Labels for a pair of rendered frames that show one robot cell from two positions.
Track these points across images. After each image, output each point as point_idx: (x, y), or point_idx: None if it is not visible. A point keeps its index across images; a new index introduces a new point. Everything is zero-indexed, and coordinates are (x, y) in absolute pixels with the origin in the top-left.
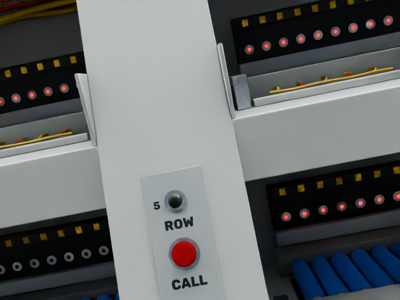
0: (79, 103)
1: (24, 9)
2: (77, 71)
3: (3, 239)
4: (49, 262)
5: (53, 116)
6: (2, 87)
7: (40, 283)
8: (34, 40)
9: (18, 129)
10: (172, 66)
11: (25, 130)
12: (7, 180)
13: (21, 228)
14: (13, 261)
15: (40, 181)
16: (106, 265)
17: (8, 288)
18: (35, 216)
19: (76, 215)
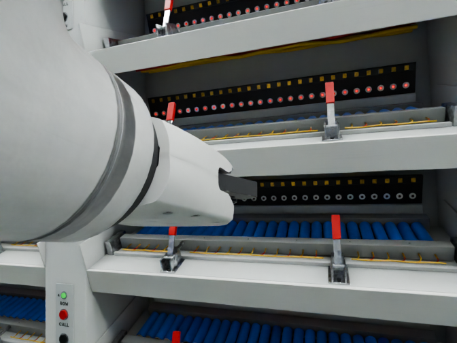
0: (390, 99)
1: (370, 34)
2: (393, 77)
3: (335, 180)
4: (360, 198)
5: (377, 107)
6: (337, 84)
7: (352, 209)
8: (350, 52)
9: (392, 114)
10: None
11: (396, 116)
12: (425, 144)
13: (331, 175)
14: (336, 193)
15: (445, 147)
16: (400, 205)
17: (330, 209)
18: (434, 166)
19: (370, 171)
